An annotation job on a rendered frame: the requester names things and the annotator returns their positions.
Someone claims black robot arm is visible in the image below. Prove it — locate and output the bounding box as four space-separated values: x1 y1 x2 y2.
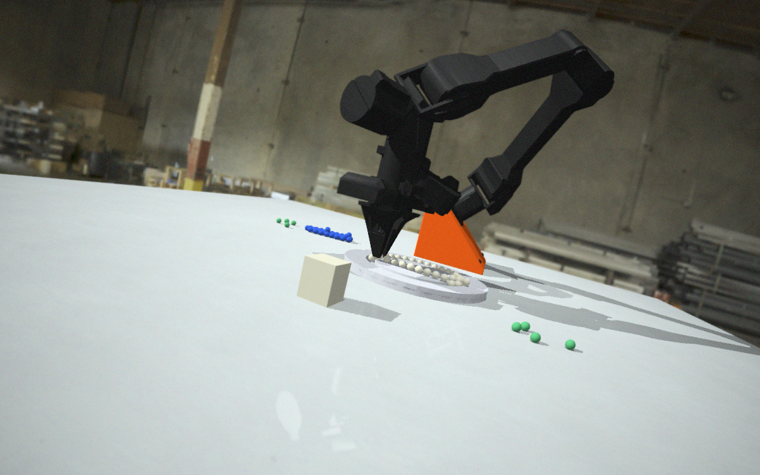
340 30 614 226

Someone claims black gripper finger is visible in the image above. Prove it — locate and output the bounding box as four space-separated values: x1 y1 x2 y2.
382 210 421 257
358 201 406 258

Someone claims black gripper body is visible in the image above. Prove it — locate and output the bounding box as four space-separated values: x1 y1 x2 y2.
337 139 435 214

